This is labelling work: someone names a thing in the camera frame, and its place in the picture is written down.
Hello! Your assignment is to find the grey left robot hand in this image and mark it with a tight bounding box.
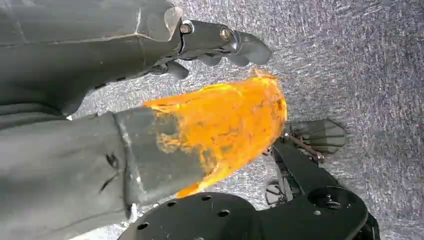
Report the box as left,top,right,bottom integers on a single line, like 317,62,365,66
0,0,288,240

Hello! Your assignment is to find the black robot leg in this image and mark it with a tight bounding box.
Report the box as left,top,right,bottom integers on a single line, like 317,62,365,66
117,137,381,240

